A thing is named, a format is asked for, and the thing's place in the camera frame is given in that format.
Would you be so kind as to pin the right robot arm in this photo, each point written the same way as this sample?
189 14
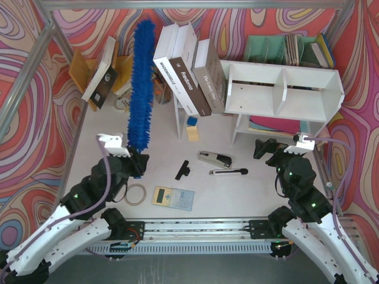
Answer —
310 220

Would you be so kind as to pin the green desk organizer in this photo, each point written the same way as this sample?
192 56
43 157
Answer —
292 49

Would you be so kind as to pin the beige black stapler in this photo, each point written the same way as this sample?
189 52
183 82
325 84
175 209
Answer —
215 159

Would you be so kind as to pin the yellow wooden book rack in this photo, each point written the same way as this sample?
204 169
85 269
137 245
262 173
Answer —
79 71

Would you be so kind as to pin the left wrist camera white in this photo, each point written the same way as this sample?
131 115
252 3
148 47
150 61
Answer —
115 144

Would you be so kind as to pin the pink toy pig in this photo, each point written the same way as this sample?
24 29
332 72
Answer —
324 133

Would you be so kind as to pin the brown Fredonia book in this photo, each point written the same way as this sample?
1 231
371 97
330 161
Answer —
190 96

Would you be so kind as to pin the blue microfiber duster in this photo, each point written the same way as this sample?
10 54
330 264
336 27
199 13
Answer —
141 99

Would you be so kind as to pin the yellow sticky note pad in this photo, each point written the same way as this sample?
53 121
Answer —
192 134

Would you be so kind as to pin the blue small box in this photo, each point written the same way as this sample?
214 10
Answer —
192 121

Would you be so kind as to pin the white bookshelf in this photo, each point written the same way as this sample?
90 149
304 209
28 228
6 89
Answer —
304 94

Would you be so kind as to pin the yellow books stack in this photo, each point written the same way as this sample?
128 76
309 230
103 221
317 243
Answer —
124 68

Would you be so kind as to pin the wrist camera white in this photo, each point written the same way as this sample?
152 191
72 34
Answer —
115 144
303 145

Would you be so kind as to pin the calculator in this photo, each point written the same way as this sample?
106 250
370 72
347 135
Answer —
173 198

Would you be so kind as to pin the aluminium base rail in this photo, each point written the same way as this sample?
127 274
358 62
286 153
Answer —
196 238

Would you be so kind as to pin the grey Lonely Ones book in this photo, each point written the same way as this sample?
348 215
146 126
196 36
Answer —
210 75

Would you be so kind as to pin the white Mademoiselle book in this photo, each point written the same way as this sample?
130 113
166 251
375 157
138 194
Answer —
163 53

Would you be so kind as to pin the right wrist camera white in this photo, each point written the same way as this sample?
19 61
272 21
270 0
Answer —
303 145

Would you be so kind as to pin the black white book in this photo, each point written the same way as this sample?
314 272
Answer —
102 75

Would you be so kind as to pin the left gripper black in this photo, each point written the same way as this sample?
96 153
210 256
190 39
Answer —
137 163

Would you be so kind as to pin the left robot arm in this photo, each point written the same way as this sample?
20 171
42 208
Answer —
80 219

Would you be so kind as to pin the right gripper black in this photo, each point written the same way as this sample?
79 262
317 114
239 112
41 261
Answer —
273 154

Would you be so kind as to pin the white box cutter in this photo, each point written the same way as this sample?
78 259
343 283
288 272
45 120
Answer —
218 172

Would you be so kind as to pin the black binder clip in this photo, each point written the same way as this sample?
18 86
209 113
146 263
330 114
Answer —
183 171

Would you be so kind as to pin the coloured paper stack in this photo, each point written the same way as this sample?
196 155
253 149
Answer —
277 126

